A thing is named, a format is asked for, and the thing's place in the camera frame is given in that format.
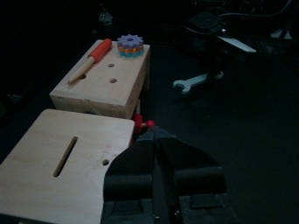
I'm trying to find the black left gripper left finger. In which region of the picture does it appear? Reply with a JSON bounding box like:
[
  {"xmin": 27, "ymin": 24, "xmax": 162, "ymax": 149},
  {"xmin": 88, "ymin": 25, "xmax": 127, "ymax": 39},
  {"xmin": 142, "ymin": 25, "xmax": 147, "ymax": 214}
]
[{"xmin": 101, "ymin": 129, "xmax": 159, "ymax": 224}]

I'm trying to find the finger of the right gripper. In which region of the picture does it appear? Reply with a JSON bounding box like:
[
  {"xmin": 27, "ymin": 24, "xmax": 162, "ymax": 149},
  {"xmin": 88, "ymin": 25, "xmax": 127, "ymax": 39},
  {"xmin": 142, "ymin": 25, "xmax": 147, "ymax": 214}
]
[
  {"xmin": 202, "ymin": 38, "xmax": 222, "ymax": 81},
  {"xmin": 216, "ymin": 34, "xmax": 258, "ymax": 54}
]

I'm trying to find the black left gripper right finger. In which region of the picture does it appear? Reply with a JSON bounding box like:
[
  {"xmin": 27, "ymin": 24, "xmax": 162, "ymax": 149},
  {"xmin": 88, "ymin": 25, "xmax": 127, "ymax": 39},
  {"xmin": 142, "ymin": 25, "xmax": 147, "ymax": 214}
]
[{"xmin": 155, "ymin": 128, "xmax": 239, "ymax": 224}]

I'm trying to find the light blue toy wrench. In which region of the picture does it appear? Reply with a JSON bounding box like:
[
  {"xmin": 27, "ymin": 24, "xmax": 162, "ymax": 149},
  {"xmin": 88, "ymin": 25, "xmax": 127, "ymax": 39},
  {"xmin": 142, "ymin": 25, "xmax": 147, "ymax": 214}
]
[{"xmin": 172, "ymin": 71, "xmax": 226, "ymax": 95}]

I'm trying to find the wooden toy bench with holes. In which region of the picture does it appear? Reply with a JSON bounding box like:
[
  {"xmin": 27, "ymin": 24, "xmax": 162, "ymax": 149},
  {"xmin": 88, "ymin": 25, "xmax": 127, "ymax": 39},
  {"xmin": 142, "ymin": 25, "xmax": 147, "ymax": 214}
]
[{"xmin": 49, "ymin": 38, "xmax": 152, "ymax": 120}]

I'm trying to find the red toy vise knob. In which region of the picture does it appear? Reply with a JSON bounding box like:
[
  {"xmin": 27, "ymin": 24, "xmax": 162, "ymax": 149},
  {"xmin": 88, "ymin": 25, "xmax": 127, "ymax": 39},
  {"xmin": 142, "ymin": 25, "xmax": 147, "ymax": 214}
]
[{"xmin": 133, "ymin": 113, "xmax": 156, "ymax": 136}]

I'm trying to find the wooden board with slot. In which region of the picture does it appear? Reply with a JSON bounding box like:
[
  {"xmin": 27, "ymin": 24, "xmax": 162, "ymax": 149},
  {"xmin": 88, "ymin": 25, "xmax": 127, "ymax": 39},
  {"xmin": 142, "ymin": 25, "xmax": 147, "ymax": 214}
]
[{"xmin": 0, "ymin": 108, "xmax": 136, "ymax": 224}]

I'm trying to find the purple toy gear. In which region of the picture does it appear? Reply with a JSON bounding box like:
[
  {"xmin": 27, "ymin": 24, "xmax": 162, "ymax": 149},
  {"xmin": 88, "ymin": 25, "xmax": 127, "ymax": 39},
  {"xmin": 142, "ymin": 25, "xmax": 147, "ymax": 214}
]
[{"xmin": 116, "ymin": 33, "xmax": 146, "ymax": 49}]

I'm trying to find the teal toy gear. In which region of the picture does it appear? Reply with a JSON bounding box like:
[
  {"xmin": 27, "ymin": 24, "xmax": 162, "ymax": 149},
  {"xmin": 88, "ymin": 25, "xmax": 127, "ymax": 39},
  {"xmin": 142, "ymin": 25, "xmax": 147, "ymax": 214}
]
[{"xmin": 117, "ymin": 50, "xmax": 146, "ymax": 59}]

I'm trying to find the orange toy gear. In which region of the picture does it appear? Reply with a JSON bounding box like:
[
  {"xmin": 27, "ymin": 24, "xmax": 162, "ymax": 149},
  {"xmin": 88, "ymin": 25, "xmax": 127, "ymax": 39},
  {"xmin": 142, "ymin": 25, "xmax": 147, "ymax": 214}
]
[{"xmin": 116, "ymin": 45, "xmax": 146, "ymax": 56}]

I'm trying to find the black cable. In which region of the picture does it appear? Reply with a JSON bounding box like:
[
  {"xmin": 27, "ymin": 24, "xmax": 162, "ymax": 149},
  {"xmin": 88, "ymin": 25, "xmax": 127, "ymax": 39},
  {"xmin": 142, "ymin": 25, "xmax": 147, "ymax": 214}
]
[{"xmin": 219, "ymin": 0, "xmax": 295, "ymax": 19}]

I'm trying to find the red-handled wooden toy screwdriver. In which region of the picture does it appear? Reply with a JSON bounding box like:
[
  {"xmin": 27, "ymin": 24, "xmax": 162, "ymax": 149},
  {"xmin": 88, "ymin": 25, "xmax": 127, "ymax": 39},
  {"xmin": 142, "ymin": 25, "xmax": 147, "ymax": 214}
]
[{"xmin": 67, "ymin": 38, "xmax": 113, "ymax": 86}]

